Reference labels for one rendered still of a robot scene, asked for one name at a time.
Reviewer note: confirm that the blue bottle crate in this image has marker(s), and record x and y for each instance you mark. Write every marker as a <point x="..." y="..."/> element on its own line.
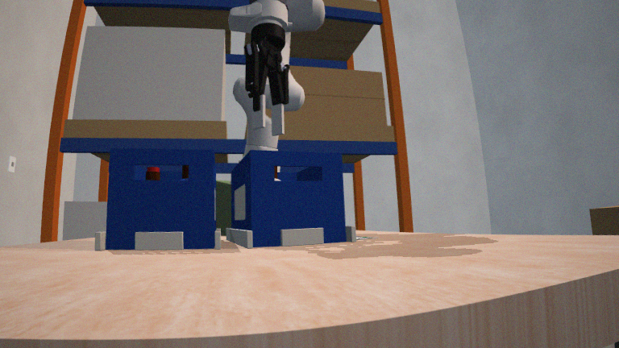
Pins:
<point x="170" y="204"/>
<point x="311" y="198"/>

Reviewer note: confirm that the red bottle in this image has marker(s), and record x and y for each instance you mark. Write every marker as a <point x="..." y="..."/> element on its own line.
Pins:
<point x="153" y="173"/>

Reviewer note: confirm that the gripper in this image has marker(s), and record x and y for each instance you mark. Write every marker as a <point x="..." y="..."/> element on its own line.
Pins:
<point x="260" y="60"/>

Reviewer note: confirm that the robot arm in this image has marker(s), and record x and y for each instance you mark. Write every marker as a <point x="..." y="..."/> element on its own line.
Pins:
<point x="306" y="15"/>

